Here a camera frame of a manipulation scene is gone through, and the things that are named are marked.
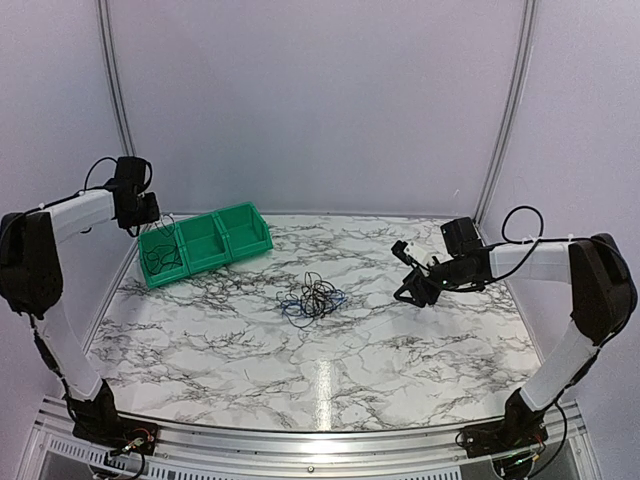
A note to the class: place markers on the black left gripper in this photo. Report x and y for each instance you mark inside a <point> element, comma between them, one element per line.
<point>152,213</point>

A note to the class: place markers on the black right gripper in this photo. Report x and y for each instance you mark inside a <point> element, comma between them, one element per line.
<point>419,288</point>

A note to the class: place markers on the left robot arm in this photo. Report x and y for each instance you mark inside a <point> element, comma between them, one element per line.
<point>31,271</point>

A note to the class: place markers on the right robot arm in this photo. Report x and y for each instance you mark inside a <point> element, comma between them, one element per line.
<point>590,269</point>

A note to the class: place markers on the green bin left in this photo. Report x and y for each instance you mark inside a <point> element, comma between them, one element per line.
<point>162,256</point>

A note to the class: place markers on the green bin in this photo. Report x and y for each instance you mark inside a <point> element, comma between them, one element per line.
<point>162,256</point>
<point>205,244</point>
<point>246,230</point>

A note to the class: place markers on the green bin middle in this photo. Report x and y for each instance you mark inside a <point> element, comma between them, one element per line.
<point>205,244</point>

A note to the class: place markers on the green bin right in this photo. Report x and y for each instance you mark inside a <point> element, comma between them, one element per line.
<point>246,230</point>

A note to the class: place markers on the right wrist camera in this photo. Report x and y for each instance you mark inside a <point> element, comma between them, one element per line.
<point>412,254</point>

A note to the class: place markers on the left aluminium corner post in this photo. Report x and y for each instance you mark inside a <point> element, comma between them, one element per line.
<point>114,85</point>

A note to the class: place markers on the aluminium corner post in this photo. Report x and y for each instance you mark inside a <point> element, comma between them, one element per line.
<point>513,100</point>
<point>114,85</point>

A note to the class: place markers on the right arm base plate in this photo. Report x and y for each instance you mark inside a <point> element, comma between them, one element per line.
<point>498,436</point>

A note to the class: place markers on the right aluminium corner post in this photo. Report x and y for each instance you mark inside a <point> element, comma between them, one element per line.
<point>513,100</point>

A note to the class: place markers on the aluminium front rail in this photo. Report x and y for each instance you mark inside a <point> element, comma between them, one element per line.
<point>191,451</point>

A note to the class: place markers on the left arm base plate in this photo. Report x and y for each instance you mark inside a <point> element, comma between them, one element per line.
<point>124,436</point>

